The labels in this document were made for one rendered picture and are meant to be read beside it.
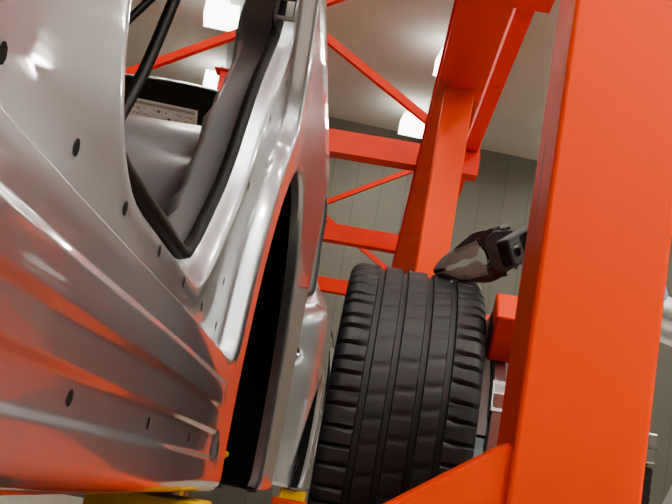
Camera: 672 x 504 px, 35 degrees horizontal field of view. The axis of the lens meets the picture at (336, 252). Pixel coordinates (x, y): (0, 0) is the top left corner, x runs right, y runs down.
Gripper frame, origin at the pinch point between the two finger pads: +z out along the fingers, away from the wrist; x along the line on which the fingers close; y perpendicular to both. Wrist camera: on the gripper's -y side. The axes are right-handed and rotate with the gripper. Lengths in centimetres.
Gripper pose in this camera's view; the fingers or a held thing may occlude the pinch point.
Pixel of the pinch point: (440, 270)
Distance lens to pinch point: 189.2
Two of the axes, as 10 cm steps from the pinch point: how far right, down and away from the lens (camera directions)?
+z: -9.4, 3.1, 1.0
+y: 0.6, -1.2, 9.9
